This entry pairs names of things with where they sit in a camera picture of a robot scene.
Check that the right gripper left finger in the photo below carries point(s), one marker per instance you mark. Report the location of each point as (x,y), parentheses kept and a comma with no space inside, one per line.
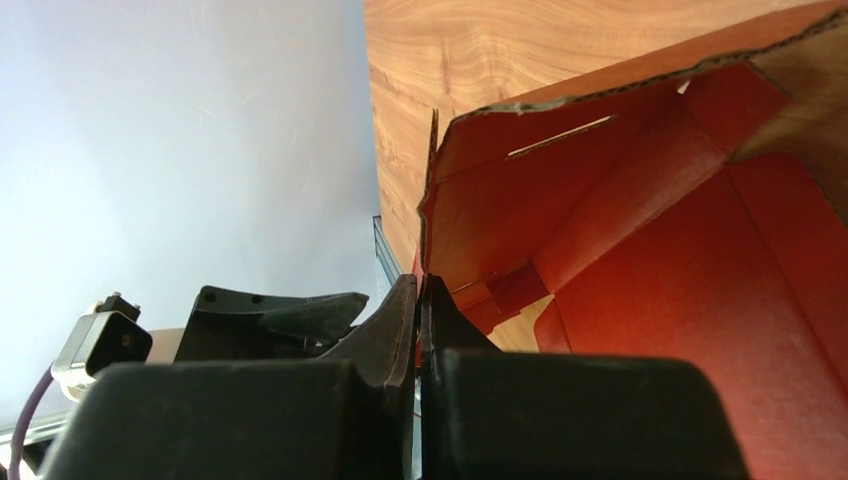
(346,414)

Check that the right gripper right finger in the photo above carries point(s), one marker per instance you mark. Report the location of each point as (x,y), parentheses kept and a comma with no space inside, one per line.
(490,414)

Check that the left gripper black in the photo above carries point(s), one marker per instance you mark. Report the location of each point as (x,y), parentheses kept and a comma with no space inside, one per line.
(232,325)

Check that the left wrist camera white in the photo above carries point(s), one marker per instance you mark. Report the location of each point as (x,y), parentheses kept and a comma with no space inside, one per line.
(107,333)

